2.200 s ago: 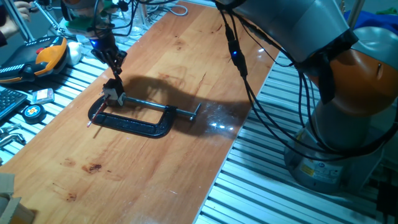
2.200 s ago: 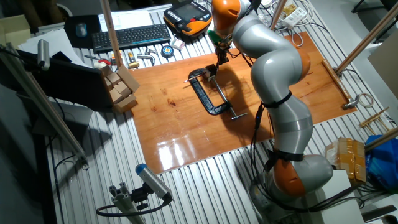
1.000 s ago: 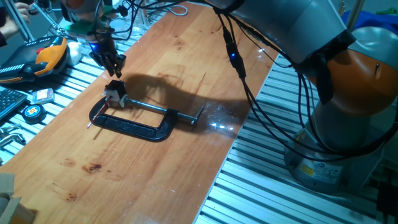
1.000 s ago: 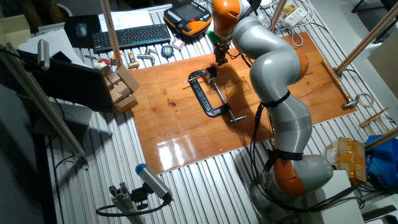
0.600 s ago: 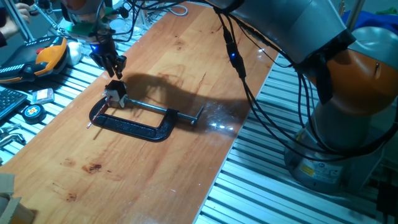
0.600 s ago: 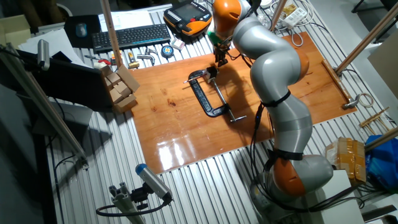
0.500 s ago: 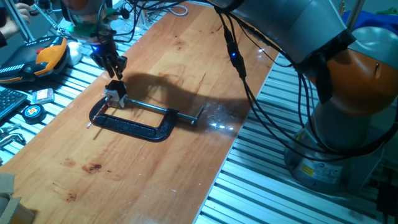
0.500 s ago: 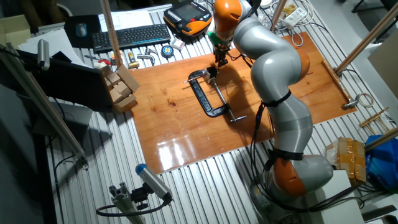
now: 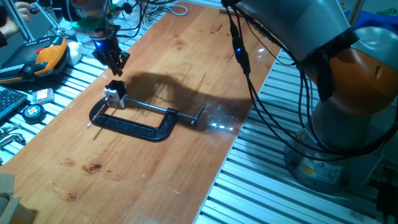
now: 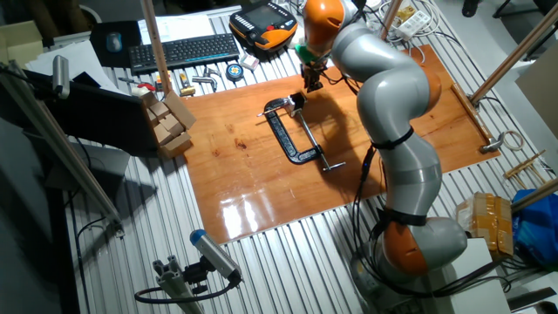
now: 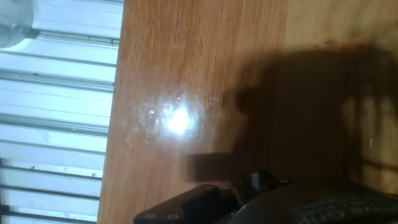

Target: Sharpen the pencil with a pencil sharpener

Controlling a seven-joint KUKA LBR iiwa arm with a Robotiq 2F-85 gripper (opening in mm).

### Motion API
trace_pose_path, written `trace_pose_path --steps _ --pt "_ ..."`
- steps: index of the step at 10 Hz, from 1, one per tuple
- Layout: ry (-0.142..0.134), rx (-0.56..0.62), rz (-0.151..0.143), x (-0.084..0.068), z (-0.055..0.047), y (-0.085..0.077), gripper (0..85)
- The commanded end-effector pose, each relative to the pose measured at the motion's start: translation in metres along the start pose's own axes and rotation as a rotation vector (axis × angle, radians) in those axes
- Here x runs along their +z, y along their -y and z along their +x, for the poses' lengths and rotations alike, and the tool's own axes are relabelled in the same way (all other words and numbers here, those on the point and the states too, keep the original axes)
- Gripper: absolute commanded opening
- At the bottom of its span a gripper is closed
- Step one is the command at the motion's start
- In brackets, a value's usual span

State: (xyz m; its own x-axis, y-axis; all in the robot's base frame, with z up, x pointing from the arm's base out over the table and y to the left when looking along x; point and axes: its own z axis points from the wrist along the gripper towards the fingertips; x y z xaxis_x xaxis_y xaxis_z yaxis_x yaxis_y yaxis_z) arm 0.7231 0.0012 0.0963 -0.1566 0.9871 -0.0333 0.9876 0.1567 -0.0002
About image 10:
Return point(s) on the white printed paper sheets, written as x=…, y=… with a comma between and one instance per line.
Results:
x=178, y=27

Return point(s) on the wooden sticks frame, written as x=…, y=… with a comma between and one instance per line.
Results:
x=523, y=168

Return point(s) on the black flat monitor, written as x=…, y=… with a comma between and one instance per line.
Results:
x=96, y=118

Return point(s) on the silver camera blue tip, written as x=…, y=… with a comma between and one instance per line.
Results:
x=213, y=255

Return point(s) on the small white pink card pack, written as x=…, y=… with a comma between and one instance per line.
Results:
x=249, y=62

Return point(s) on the chrome pipe fitting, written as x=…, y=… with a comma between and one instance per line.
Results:
x=207, y=80

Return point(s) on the grey computer mouse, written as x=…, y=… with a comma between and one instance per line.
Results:
x=114, y=42

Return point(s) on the taped brown cardboard package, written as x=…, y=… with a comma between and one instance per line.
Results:
x=488, y=222

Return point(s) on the blue plastic bag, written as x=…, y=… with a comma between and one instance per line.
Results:
x=538, y=227

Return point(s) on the plain cardboard box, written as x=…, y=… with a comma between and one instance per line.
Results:
x=19, y=41

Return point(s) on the blank white paper stack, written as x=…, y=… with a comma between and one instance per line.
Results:
x=83, y=61

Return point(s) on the wooden frame post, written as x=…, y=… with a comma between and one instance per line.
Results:
x=154, y=43
x=514, y=54
x=534, y=195
x=390, y=17

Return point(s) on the orange black teach pendant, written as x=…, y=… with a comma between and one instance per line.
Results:
x=266, y=26

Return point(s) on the orange wooden board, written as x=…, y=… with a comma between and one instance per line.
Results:
x=261, y=196

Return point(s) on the white power strip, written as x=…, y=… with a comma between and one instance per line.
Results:
x=414, y=24

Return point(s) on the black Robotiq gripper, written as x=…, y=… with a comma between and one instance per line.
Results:
x=313, y=72

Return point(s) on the black computer keyboard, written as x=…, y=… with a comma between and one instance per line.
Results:
x=183, y=52

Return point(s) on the silver depth camera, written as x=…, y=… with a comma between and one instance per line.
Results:
x=61, y=76

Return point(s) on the beige flat panel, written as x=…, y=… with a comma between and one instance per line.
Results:
x=540, y=100

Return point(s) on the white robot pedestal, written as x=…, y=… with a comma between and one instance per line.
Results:
x=479, y=288

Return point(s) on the long aluminium frame bar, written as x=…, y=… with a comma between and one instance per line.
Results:
x=56, y=144

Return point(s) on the black mouse pad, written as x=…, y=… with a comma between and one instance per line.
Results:
x=98, y=48

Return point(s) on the black iron C-clamp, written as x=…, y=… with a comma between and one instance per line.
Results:
x=283, y=135

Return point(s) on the brass metal fitting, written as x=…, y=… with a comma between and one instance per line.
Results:
x=187, y=87

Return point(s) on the black blue tape measure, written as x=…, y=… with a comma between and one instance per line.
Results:
x=234, y=72

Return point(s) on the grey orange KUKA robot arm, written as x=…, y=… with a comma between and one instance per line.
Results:
x=396, y=109

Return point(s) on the short aluminium profile mount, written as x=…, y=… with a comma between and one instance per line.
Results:
x=172, y=283

